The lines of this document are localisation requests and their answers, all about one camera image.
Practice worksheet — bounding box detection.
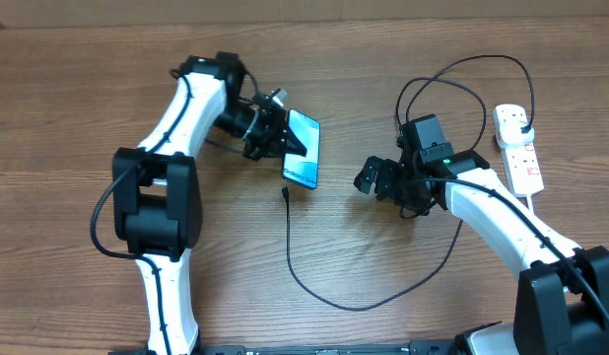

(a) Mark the white charger plug adapter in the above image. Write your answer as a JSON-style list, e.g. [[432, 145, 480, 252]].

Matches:
[[496, 120, 535, 149]]

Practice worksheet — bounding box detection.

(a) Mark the black USB charging cable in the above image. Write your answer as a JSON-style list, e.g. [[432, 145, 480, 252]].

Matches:
[[280, 54, 536, 313]]

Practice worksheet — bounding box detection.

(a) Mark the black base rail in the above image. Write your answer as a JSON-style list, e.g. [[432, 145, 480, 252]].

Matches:
[[106, 339, 463, 355]]

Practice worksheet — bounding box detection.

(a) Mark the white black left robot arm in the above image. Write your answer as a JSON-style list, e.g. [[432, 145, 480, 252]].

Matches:
[[90, 52, 321, 354]]

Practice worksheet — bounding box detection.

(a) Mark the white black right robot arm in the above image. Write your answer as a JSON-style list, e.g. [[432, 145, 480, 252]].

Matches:
[[354, 115, 609, 355]]

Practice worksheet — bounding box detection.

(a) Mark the white power strip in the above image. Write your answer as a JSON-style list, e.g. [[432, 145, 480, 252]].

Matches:
[[492, 104, 544, 197]]

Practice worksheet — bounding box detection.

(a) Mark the cardboard back panel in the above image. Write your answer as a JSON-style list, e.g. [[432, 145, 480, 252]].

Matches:
[[0, 0, 609, 29]]

